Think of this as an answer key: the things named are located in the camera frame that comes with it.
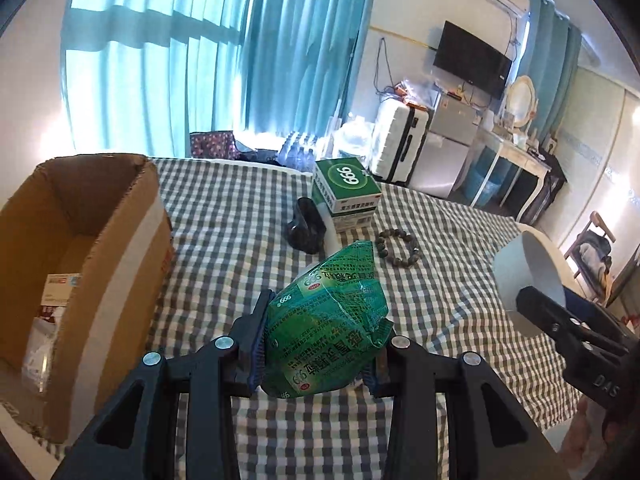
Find green and white medicine box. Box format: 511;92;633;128
312;157;383;234

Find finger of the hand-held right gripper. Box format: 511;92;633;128
515;285;603;348
564;285;628;333

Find narrow teal curtain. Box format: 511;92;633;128
526;0;584;137

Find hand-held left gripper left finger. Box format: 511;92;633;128
50;290;274;480

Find white dressing table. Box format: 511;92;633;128
470;129;569;226

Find bead bracelet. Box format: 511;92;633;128
376;228;420;265

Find round white container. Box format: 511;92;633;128
492;230;569;339

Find oval white vanity mirror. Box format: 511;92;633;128
505;76;537;134

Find blue waste bin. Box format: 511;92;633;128
470;165;501;209

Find green medicine packet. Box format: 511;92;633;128
262;240;394;401

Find medicine packets inside box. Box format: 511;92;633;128
22;310;66;394

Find white labelled packet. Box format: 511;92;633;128
42;272;82;319

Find wooden chair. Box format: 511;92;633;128
565;211;621;292

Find black hanging cable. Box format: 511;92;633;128
375;37;396;97

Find brown cardboard box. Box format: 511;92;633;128
0;154;175;445

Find wide teal window curtain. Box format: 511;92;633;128
60;0;374;161

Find checked cloth desktop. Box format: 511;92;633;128
0;156;592;480

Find white foam tube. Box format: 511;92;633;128
322;217;347;257

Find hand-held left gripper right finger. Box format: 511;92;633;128
367;332;571;480

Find silver mini fridge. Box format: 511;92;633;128
412;95;484;199

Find black wall television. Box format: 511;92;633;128
432;21;514;100

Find dark patterned bag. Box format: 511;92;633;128
189;131;239;160

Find person's right hand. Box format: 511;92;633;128
561;400;607;480

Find white suitcase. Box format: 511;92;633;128
369;100;431;185

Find black holder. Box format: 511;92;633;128
285;197;327;255

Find pack of water bottles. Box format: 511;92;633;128
276;130;321;169

